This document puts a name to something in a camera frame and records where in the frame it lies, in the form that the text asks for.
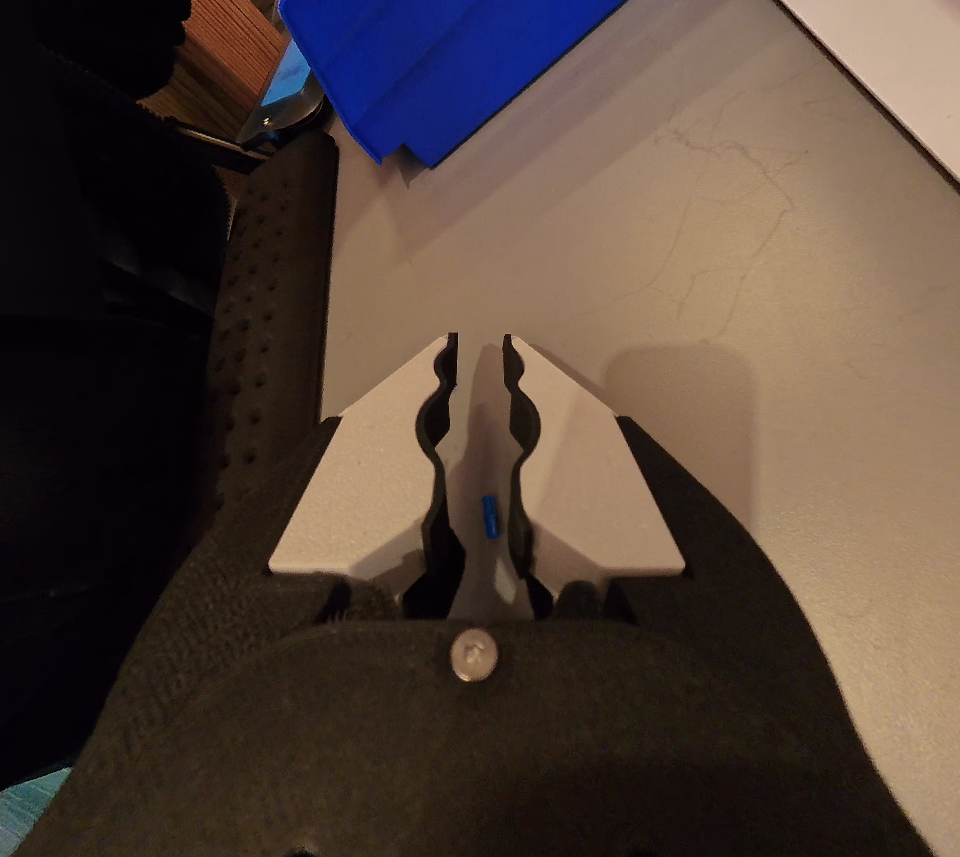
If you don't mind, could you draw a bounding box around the metal clamp plate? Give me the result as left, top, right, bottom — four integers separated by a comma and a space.
238, 41, 329, 151

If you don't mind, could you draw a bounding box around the blue tagged parts bin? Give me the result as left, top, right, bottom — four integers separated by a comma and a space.
247, 0, 749, 169

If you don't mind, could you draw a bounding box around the wooden slatted panel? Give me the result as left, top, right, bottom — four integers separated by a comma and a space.
141, 0, 291, 143

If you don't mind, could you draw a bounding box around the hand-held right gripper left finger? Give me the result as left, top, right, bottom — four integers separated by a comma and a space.
267, 332, 469, 605

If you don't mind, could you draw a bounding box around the black perforated board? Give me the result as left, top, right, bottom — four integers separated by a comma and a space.
204, 131, 341, 517

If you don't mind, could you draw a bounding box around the white wooden book stand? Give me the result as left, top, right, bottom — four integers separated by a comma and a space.
750, 0, 960, 185

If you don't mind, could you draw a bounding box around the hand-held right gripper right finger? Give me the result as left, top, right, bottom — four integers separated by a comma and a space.
501, 333, 687, 605

